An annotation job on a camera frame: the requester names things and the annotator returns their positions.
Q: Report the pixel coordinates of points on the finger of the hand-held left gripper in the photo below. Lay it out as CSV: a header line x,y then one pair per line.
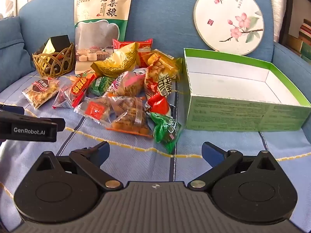
x,y
60,125
12,109

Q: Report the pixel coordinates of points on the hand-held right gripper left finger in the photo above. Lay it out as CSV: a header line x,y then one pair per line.
x,y
103,150

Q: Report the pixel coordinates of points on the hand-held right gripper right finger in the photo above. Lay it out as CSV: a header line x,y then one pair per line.
x,y
211,153

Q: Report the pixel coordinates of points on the clear nut packet dark label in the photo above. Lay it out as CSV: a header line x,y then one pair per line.
x,y
40,91

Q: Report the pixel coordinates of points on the red packet orange print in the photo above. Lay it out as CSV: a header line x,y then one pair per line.
x,y
75,89

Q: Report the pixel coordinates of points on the green and white cardboard box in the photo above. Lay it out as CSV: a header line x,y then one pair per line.
x,y
230,111

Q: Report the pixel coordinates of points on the pink snack packet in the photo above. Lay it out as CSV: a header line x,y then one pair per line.
x,y
127,82

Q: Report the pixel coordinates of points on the red and white snack packet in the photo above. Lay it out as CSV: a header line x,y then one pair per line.
x,y
160,85

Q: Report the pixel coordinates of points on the clear packet orange snacks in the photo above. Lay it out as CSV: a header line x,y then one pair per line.
x,y
132,117

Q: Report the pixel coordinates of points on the clear packet red square label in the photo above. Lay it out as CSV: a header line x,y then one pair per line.
x,y
93,110

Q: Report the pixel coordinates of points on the big green snack packet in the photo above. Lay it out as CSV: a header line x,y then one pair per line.
x,y
167,131

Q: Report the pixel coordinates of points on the small green snack packet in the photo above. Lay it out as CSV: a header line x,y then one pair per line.
x,y
100,86

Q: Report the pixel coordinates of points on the blue cushion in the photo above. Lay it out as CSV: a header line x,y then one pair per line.
x,y
11,53

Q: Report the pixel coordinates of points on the brown wicker basket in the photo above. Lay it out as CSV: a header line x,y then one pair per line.
x,y
55,64

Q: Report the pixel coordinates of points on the plain red snack packet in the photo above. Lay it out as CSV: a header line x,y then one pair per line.
x,y
158,105

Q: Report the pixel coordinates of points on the black and gold small box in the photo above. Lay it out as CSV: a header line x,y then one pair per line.
x,y
60,43

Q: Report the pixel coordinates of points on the yellow snack packet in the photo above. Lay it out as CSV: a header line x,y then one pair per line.
x,y
116,62

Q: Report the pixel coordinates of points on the red snack packet white label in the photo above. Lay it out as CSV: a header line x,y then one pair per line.
x,y
124,44

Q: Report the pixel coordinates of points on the orange clear peanut packet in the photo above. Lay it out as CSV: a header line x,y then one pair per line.
x,y
161,62

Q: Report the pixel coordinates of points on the tall green beige grain pouch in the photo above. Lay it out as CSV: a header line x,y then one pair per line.
x,y
102,9

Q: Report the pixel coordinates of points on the stack of green boxes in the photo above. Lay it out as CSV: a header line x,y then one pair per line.
x,y
297,47

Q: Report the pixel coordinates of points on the blue sofa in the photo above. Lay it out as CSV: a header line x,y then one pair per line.
x,y
165,17

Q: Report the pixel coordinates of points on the striped vase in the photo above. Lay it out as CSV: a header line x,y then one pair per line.
x,y
305,31

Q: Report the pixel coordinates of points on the white curtain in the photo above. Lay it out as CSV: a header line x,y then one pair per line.
x,y
279,9

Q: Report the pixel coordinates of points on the black shelf frame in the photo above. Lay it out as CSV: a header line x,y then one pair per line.
x,y
288,9

